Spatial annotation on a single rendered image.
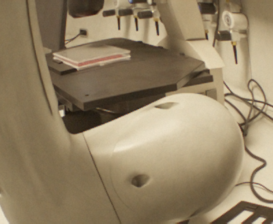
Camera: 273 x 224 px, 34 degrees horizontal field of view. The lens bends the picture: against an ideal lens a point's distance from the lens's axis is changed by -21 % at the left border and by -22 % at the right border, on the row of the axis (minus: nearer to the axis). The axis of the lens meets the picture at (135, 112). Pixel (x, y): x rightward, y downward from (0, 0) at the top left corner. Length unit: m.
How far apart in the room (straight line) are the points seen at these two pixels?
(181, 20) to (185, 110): 0.50
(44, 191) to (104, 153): 0.06
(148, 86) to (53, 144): 0.28
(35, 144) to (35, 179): 0.03
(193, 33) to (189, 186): 0.55
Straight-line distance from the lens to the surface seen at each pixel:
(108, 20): 2.09
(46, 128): 0.36
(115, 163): 0.38
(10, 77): 0.33
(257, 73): 1.29
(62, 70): 0.73
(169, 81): 0.64
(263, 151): 0.94
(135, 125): 0.39
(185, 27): 0.89
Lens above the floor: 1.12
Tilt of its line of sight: 18 degrees down
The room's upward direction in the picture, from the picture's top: 4 degrees counter-clockwise
